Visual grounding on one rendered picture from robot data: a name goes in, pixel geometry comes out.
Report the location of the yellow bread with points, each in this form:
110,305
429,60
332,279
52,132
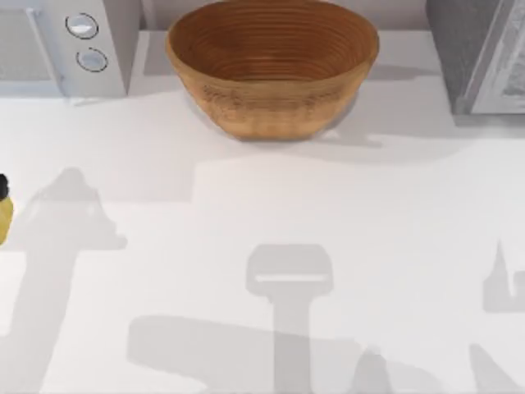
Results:
4,217

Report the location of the brown woven basket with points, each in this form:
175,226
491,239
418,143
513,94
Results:
272,102

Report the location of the pale microwave oven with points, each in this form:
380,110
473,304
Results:
115,49

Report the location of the white microwave knob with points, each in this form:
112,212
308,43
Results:
82,26
92,60

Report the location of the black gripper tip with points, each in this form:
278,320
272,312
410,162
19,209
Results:
3,184

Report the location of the grey cabinet door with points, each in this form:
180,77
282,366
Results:
498,61

